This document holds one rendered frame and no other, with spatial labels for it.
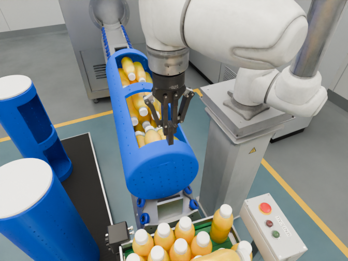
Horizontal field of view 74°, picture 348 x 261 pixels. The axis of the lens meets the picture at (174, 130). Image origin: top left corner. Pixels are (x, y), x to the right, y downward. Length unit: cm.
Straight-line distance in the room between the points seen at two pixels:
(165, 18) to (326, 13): 61
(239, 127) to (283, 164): 147
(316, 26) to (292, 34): 59
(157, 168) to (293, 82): 63
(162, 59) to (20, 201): 80
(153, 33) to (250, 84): 74
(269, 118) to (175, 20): 92
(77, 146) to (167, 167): 172
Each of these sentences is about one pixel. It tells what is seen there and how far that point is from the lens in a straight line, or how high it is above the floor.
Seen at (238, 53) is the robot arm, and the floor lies 168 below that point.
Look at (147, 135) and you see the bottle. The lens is 92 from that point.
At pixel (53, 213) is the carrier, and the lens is 114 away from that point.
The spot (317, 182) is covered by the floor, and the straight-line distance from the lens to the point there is 257.
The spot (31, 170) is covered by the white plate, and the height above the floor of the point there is 104.
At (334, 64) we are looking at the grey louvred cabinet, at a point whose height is 86.
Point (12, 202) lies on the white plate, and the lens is 109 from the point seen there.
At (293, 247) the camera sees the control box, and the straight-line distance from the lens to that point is 85.
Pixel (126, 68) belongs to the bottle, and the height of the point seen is 118.
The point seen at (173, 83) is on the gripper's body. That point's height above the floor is 155.
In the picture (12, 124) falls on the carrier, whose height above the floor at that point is 84.
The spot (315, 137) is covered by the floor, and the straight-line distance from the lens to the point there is 302.
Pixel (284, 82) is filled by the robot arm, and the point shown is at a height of 132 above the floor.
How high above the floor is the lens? 182
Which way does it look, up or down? 43 degrees down
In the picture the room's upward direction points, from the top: straight up
